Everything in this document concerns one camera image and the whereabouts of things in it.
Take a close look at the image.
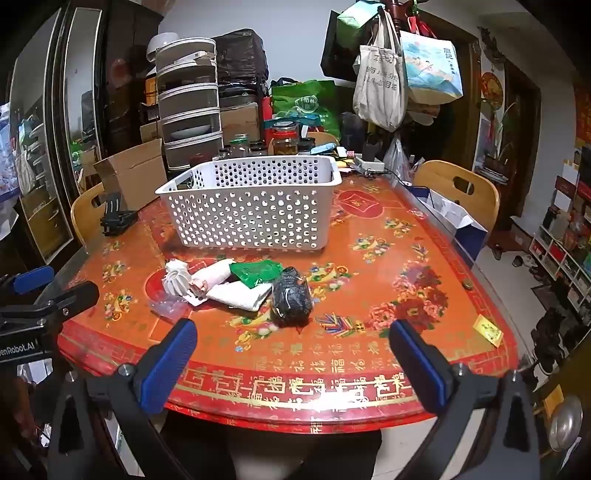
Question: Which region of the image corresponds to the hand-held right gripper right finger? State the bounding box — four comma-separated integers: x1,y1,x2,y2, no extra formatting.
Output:
389,319,541,480

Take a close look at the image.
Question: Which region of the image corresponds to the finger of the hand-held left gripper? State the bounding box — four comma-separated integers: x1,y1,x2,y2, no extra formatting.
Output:
0,281,100,325
0,265,55,296

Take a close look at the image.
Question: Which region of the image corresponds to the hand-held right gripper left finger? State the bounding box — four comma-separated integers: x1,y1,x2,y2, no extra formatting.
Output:
46,318,199,480

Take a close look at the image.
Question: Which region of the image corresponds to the white pleated soft object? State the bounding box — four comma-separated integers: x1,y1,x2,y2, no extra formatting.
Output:
163,259,192,297

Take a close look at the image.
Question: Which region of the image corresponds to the white plastic bag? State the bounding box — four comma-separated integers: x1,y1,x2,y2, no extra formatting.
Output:
205,281,273,312

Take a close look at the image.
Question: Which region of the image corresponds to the white red-print snack packet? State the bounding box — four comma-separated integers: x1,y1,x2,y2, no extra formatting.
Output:
188,259,236,297

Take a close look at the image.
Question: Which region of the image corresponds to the green plastic bag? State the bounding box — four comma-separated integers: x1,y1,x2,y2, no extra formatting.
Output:
229,259,283,289

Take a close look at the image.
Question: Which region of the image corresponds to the black plastic bag bundle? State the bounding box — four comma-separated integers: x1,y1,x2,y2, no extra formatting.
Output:
271,267,314,324

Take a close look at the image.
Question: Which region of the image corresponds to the white perforated plastic basket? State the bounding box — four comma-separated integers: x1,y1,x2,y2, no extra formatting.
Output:
155,155,343,250

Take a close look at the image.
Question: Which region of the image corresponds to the yellow paper card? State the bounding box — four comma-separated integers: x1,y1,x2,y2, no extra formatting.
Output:
473,315,503,348

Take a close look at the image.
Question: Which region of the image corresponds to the person's dark clothing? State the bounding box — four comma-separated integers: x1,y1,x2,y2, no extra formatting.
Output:
161,411,384,480

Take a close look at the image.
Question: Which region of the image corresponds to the red floral tablecloth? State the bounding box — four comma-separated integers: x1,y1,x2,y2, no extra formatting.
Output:
58,173,520,435

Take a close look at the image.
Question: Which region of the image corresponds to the open cardboard box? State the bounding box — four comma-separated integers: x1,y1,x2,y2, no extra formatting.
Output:
93,138,168,210

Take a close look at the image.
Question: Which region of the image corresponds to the blue white paper bag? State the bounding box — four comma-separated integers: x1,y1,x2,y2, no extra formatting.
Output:
411,186,489,264

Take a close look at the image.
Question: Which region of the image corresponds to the white shelf of boxes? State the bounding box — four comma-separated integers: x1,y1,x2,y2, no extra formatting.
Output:
526,148,591,315

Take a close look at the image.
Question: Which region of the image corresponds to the dark glass-door cabinet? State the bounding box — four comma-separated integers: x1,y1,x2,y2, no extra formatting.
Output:
9,0,162,264

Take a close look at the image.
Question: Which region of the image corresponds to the clear knotted plastic bag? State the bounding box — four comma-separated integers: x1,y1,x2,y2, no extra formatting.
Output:
382,136,411,183

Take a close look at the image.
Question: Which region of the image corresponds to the dark wooden door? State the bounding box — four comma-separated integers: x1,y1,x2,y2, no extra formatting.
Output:
471,60,541,250

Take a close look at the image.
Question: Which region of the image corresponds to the brown cardboard box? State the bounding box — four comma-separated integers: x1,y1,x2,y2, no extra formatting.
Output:
219,102,260,144

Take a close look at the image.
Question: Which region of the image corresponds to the red-lid glass jar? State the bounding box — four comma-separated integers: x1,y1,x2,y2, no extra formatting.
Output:
271,121,298,157

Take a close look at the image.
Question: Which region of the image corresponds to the white bowl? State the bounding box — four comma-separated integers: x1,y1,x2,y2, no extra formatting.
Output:
146,33,181,63

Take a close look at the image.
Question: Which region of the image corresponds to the beige canvas tote bag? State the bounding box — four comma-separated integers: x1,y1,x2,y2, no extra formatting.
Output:
353,7,407,132

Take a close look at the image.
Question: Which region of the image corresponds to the green shopping bag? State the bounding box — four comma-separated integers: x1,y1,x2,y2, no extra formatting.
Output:
270,79,342,139

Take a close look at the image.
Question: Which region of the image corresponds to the red round door ornament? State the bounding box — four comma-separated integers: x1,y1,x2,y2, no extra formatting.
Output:
480,71,504,112

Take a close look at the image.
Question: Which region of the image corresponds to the blue illustrated tote bag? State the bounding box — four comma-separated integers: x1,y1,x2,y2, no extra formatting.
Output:
399,30,464,104

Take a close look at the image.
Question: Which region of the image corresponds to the large black bag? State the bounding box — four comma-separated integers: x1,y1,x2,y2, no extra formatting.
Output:
215,28,269,86

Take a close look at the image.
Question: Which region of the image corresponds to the black hanging bag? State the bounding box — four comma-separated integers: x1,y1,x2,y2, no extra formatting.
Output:
320,10,361,81

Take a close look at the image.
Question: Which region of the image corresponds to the green gift bag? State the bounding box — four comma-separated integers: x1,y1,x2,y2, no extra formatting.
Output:
336,2,377,40

